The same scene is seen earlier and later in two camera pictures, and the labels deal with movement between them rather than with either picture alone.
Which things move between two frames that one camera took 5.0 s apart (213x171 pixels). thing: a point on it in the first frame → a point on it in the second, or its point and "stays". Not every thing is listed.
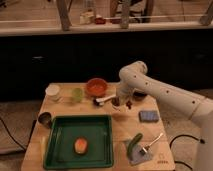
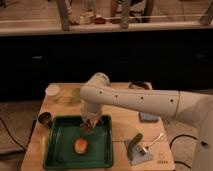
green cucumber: [135, 139] stays
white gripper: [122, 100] → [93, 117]
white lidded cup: [52, 92] stays
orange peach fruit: [80, 145] stays
